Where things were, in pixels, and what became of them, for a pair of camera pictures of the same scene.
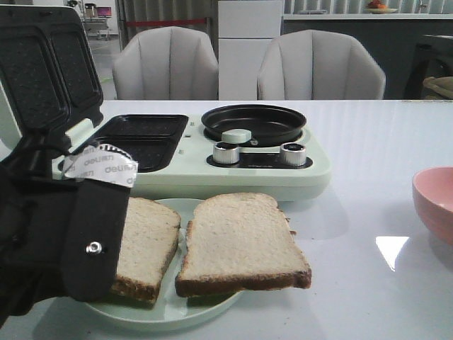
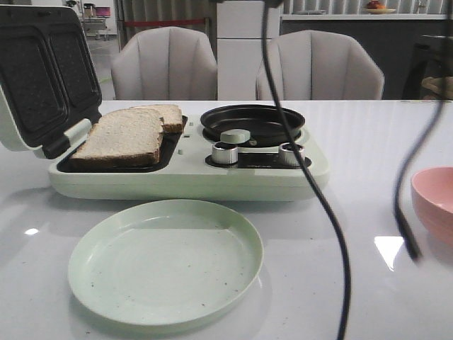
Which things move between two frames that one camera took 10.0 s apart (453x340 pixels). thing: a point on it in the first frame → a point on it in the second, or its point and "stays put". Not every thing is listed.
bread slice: x=238 y=241 → x=171 y=113
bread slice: x=150 y=239 → x=127 y=135
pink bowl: x=432 y=189 stays put
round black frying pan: x=270 y=126 stays put
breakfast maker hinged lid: x=49 y=77 stays put
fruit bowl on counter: x=375 y=8 stays put
